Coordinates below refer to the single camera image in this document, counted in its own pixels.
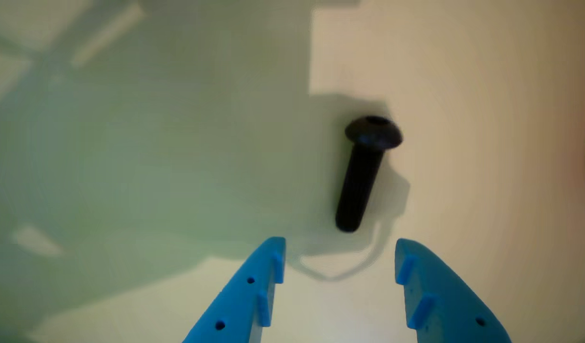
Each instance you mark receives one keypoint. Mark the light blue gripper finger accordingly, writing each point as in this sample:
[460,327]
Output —
[240,297]
[449,305]

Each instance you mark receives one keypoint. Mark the black round-head bolt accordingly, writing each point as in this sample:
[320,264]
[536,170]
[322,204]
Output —
[364,181]

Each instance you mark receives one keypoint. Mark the yellow paper mat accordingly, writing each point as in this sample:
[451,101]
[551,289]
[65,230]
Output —
[487,143]

